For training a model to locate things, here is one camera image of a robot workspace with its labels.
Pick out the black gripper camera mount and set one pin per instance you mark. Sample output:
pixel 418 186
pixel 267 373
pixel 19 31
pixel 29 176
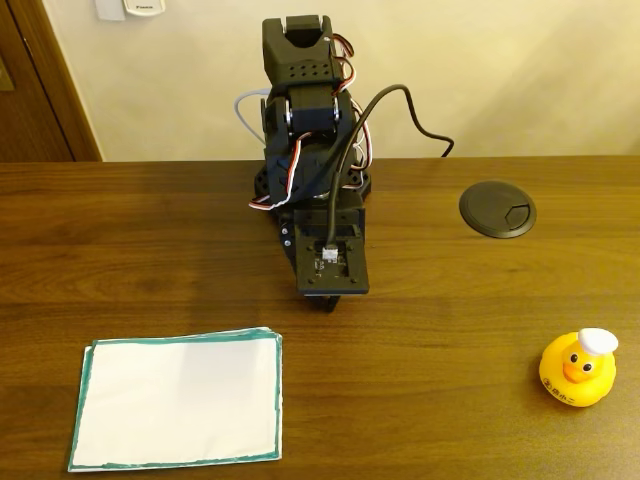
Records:
pixel 332 272

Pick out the black round desk grommet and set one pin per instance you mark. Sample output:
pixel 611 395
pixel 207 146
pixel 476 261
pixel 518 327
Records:
pixel 492 207

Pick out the white wall control panel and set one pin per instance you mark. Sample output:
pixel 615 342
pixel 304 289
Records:
pixel 145 6

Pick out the brown wooden door frame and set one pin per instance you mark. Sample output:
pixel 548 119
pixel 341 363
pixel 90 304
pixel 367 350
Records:
pixel 65 90

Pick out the white wall plate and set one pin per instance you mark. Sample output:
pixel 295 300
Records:
pixel 109 9

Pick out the yellow rubber duck toy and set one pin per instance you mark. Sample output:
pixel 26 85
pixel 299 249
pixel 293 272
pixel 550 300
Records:
pixel 577 380

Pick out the brown wooden door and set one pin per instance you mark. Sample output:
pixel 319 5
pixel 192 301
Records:
pixel 25 120

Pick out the white paper with green border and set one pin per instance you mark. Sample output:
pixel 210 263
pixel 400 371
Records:
pixel 180 400

